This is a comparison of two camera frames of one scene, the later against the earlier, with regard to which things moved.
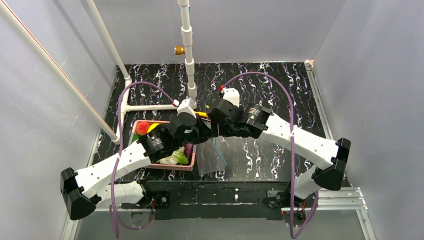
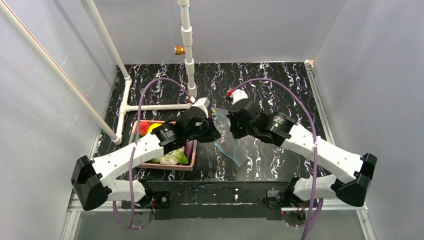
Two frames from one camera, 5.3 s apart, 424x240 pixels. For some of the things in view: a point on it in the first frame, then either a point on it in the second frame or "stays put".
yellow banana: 152,126 stays put
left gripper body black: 201,133 stays put
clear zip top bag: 212,155 to 232,148
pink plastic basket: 188,166 stays put
